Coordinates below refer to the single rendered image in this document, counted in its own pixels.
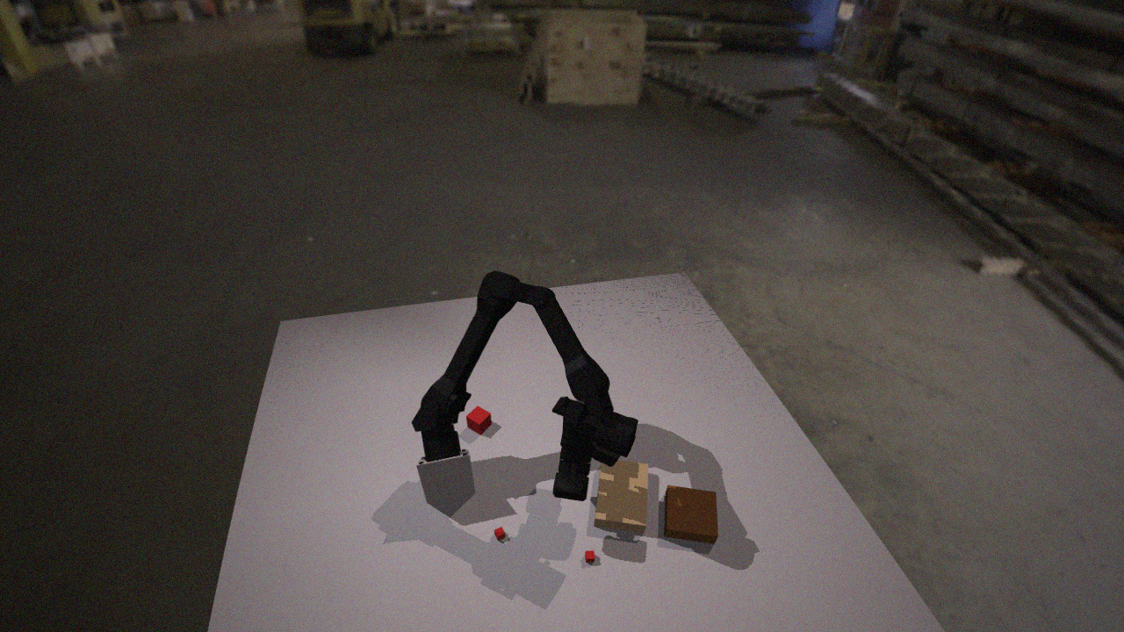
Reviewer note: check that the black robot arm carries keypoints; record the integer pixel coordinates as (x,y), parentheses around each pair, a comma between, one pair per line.
(613,433)

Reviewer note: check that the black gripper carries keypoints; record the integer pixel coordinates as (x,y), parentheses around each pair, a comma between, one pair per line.
(571,481)

